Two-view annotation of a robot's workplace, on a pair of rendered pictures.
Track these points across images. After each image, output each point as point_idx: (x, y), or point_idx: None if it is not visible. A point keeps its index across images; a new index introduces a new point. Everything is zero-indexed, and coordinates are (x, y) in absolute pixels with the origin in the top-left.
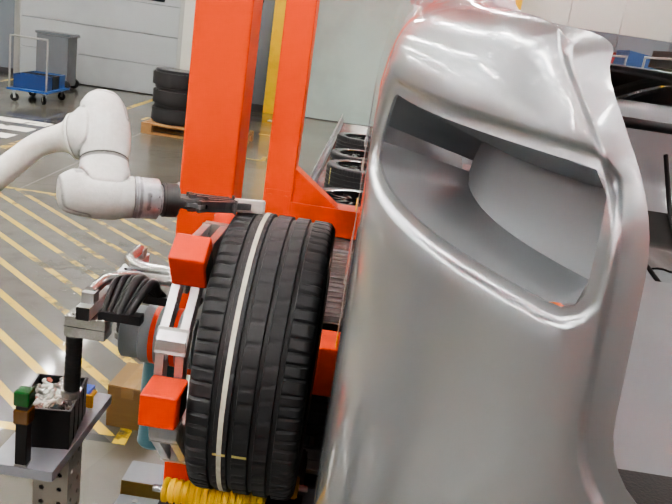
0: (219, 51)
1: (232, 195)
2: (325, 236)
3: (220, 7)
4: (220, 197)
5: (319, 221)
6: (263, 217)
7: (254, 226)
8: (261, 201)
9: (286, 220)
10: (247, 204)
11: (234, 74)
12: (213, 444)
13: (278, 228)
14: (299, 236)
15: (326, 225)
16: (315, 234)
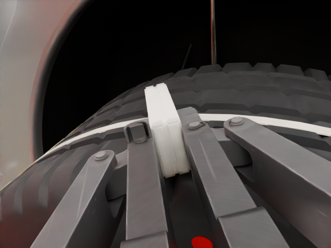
0: None
1: (132, 127)
2: (291, 65)
3: None
4: (128, 173)
5: (185, 73)
6: (217, 119)
7: (314, 138)
8: (165, 87)
9: (220, 92)
10: (197, 112)
11: None
12: None
13: (291, 104)
14: (318, 85)
15: (218, 65)
16: (292, 71)
